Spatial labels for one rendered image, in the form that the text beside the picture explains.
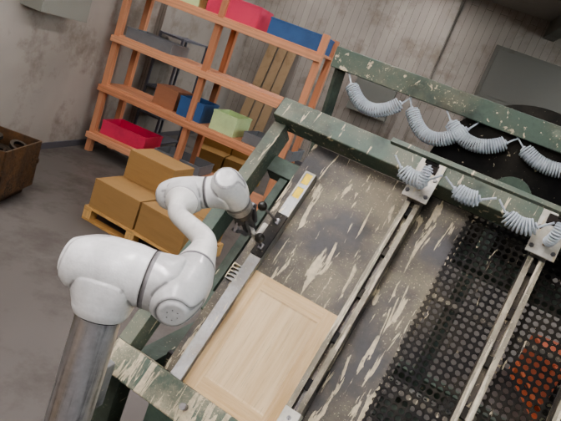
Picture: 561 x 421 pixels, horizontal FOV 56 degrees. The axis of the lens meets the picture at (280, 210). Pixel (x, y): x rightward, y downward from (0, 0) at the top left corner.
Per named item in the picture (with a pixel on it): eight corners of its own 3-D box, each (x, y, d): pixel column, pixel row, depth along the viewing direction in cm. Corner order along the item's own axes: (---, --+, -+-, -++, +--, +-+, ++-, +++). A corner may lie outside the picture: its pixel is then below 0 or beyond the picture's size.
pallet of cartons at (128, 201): (226, 250, 558) (249, 188, 539) (189, 279, 465) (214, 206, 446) (122, 203, 576) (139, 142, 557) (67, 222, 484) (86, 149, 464)
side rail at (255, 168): (129, 343, 207) (118, 337, 198) (278, 134, 241) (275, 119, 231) (141, 351, 205) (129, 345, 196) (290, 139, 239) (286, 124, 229)
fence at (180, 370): (173, 374, 193) (169, 372, 190) (306, 174, 222) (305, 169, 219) (184, 382, 192) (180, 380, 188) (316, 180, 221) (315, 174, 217)
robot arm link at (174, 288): (222, 254, 122) (166, 236, 121) (204, 299, 105) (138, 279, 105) (209, 298, 127) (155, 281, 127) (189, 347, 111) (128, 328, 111)
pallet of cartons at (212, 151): (245, 195, 780) (259, 154, 763) (181, 166, 802) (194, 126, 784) (261, 187, 855) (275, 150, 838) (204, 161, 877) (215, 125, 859)
